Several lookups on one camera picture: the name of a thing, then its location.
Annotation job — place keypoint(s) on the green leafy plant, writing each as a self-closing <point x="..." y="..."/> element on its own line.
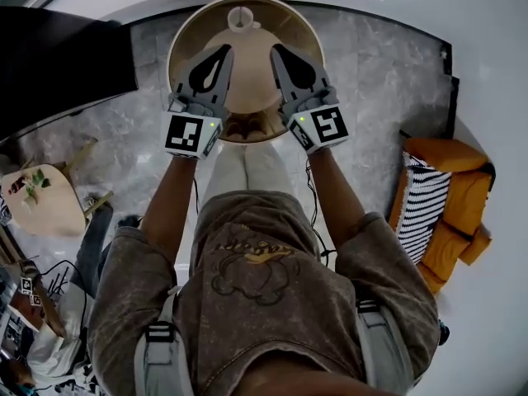
<point x="37" y="182"/>

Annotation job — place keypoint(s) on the spoon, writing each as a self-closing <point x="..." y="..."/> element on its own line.
<point x="239" y="18"/>

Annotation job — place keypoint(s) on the person's left forearm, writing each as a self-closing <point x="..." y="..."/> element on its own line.
<point x="171" y="196"/>

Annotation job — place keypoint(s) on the white cup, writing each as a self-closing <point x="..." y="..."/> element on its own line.
<point x="247" y="26"/>

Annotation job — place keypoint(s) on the black white patterned block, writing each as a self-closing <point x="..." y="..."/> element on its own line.
<point x="26" y="285"/>
<point x="35" y="299"/>

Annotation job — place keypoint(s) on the person's white trousers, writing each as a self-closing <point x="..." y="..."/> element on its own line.
<point x="264" y="167"/>

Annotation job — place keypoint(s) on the small red black object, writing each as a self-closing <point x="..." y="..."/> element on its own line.
<point x="17" y="186"/>

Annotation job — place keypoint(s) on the black cabinet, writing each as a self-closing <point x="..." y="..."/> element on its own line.
<point x="62" y="64"/>

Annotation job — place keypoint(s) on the person's brown printed t-shirt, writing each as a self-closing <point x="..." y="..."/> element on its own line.
<point x="264" y="303"/>

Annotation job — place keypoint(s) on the orange armchair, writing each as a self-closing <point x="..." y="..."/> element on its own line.
<point x="466" y="204"/>

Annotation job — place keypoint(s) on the small light wooden table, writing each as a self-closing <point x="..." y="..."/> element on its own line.
<point x="53" y="213"/>

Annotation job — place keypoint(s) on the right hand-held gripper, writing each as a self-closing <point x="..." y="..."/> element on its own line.
<point x="326" y="126"/>

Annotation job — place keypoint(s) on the person's right forearm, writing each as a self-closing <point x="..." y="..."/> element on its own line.
<point x="334" y="196"/>

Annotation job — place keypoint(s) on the round wooden side table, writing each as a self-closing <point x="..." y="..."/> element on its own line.
<point x="297" y="31"/>

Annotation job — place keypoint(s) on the black white striped cushion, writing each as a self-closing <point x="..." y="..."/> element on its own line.
<point x="425" y="204"/>

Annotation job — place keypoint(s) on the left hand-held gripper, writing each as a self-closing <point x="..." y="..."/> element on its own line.
<point x="185" y="136"/>

